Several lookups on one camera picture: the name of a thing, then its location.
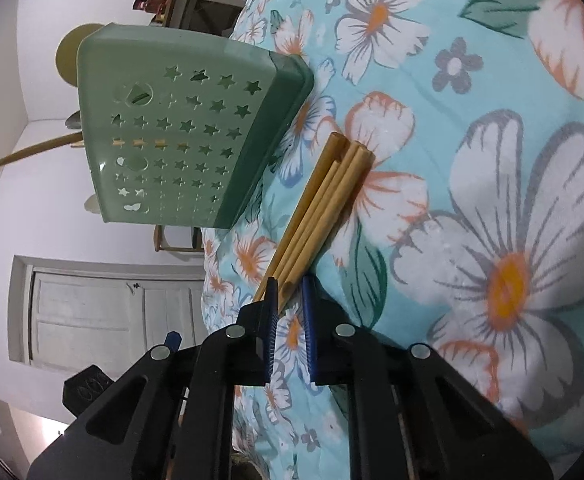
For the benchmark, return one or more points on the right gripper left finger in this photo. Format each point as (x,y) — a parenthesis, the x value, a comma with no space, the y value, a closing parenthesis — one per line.
(240,354)

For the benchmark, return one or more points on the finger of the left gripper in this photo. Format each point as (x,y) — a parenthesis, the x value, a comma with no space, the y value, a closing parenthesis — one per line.
(173,340)

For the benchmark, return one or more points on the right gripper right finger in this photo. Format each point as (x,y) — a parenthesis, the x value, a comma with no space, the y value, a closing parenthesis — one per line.
(373,380)

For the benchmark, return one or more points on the metal spoon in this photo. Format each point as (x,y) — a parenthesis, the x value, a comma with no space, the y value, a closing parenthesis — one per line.
(74,122)

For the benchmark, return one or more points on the wooden chair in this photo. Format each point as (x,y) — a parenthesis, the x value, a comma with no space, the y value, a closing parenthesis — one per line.
(177,239)

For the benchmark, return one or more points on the white ceramic spoon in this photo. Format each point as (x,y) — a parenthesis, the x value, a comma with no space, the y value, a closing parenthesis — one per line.
(91,205)

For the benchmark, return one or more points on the floral blue tablecloth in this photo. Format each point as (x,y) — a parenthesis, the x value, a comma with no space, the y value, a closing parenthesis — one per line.
(468,232)

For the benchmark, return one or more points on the green plastic utensil holder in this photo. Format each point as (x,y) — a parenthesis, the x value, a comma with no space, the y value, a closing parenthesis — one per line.
(179,126)

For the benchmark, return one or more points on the cream round spatula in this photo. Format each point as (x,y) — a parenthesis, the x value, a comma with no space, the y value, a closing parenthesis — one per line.
(66,54)

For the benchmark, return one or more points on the grey metal table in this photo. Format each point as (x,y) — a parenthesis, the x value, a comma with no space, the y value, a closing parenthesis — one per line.
(212,17)

